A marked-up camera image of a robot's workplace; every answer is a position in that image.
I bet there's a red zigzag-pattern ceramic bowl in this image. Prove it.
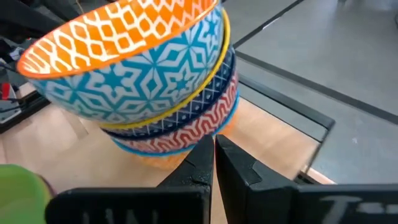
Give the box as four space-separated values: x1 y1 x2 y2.
111 70 240 156

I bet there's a black-frame wooden shelf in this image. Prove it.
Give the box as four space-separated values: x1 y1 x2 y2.
0 73 336 224

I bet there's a green plastic bowl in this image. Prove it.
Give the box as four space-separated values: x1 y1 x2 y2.
0 164 53 224

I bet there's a yellow translucent plastic bowl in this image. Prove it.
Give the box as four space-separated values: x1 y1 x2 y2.
136 108 240 170

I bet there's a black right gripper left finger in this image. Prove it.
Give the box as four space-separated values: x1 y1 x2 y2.
45 134 215 224

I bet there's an orange and blue patterned bowl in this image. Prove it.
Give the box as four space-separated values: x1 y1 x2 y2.
16 0 225 125

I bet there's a navy diamond-pattern ceramic bowl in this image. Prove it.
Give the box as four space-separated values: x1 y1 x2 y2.
99 9 238 140

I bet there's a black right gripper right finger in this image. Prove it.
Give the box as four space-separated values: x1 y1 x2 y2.
216 134 398 224

